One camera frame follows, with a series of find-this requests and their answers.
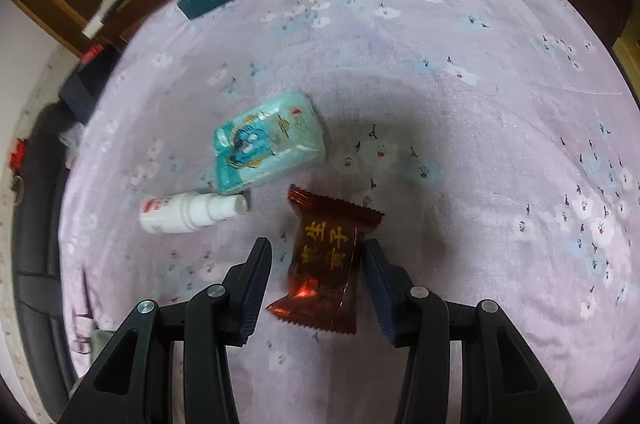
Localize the dark red snack packet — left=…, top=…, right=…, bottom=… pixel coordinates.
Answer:
left=267, top=184, right=384, bottom=335

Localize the black sofa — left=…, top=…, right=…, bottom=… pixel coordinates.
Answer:
left=12, top=103, right=76, bottom=421

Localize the purple floral tablecloth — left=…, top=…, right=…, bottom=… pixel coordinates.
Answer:
left=58, top=0, right=639, bottom=423

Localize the white spray bottle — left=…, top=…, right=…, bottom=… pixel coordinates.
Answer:
left=139, top=192, right=248, bottom=234

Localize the teal wet wipes pack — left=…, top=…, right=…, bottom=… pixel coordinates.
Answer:
left=213, top=92, right=326, bottom=195

